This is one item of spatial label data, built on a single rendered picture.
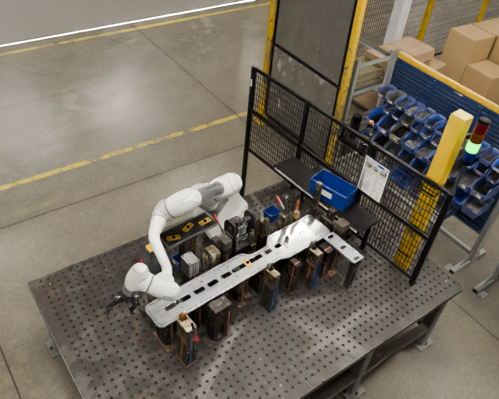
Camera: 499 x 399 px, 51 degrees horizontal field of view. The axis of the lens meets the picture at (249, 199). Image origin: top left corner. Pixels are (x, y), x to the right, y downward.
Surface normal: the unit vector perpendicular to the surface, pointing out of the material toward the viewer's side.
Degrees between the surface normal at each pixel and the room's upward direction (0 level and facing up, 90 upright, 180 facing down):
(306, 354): 0
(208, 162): 0
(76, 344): 0
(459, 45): 90
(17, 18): 90
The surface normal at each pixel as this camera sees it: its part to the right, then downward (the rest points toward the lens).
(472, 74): -0.85, 0.29
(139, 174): 0.08, -0.75
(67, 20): 0.58, 0.58
